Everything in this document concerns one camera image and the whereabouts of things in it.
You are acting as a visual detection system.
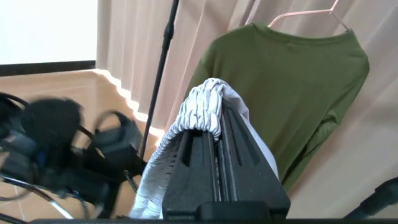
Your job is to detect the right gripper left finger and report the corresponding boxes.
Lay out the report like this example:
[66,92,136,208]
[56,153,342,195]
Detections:
[162,129,221,218]

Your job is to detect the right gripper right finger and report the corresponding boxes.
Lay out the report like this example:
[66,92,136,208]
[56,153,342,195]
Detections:
[217,99,292,218]

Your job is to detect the pale grey shorts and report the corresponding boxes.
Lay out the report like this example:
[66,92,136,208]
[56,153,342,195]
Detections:
[129,77,280,220]

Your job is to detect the green long-sleeved shirt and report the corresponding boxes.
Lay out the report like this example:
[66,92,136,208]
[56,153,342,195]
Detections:
[183,22,371,193]

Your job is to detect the pink clothes hanger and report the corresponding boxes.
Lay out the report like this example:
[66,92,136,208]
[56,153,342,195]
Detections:
[267,0,351,32]

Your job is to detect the black clothes rack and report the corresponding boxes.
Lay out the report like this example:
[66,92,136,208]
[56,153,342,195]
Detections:
[138,0,181,162]

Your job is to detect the beige curtain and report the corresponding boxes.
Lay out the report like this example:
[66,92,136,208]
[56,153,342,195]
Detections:
[95,0,398,218]

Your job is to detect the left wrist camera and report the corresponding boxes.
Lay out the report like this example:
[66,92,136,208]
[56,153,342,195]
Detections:
[90,110,146,164]

